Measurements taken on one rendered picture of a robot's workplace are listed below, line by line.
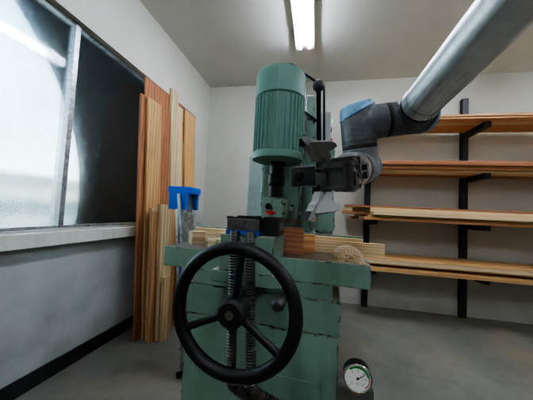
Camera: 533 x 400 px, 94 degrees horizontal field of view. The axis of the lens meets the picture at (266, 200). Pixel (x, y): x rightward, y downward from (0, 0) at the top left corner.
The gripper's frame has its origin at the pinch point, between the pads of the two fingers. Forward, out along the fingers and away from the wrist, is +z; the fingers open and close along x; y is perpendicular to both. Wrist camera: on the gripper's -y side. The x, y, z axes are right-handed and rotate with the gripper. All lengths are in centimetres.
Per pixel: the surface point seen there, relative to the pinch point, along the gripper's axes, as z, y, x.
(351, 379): -8.5, 4.5, 46.0
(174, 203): -49, -120, 15
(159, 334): -42, -154, 114
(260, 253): 3.2, -8.5, 14.1
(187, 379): 5, -39, 56
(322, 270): -16.6, -4.7, 25.1
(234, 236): -1.1, -19.7, 12.7
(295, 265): -14.1, -11.2, 23.9
